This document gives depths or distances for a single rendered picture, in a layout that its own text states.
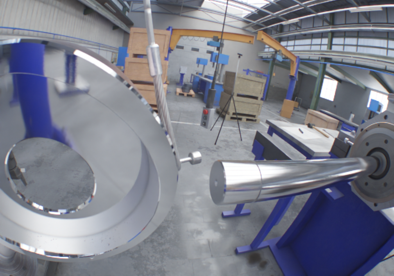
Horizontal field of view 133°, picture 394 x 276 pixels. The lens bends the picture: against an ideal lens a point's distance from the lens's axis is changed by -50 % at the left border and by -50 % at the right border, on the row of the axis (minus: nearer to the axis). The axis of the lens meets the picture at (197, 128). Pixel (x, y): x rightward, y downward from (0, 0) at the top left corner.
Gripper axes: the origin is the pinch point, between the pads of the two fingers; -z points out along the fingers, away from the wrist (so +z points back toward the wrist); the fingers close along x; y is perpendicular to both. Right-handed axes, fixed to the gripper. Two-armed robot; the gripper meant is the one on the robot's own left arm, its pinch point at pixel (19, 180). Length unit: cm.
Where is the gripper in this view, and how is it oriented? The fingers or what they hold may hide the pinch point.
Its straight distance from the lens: 128.5
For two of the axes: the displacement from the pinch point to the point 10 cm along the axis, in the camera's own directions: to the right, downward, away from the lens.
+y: -1.8, -3.7, 9.1
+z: -0.4, -9.2, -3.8
